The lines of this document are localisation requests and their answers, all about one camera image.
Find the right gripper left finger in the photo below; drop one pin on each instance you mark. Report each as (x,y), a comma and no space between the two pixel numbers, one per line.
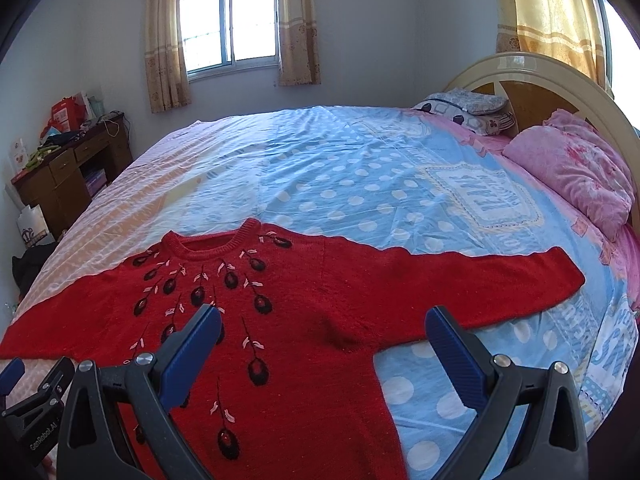
(93,441)

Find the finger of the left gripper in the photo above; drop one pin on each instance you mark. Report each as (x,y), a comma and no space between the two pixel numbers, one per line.
(11,375)

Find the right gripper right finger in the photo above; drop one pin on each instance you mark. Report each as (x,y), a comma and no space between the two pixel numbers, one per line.
(551,443)

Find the red knitted sweater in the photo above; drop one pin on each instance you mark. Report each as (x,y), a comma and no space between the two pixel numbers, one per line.
(290,390)

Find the white paper bag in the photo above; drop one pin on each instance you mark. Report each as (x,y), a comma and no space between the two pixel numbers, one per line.
(32,225)

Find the brown wooden desk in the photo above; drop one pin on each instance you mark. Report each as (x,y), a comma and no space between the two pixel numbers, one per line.
(63,185)

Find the blue pink polka-dot bedsheet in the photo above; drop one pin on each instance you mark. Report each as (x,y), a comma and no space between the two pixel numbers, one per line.
(382,177)

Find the pink floral pillow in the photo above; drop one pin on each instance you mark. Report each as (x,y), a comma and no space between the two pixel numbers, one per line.
(567,154)

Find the grey patterned pillow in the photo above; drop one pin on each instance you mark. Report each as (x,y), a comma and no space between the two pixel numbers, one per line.
(481,113)

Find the red gift bag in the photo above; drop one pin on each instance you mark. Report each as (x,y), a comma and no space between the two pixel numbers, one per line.
(68,114)

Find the left beige curtain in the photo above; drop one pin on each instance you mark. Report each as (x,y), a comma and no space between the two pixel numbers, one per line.
(165,67)

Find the beige curtain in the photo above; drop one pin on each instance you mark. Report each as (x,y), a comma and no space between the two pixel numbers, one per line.
(298,43)
(165,67)

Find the cream wooden headboard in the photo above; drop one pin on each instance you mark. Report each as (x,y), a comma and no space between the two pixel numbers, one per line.
(537,85)

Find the right beige curtain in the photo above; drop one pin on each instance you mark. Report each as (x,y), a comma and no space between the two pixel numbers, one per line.
(298,43)

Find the side window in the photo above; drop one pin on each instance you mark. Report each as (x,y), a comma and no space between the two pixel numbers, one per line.
(622,62)

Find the far window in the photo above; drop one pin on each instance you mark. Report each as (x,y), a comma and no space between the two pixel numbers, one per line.
(221,36)

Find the yellow side curtain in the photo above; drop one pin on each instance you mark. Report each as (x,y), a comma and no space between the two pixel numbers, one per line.
(570,31)

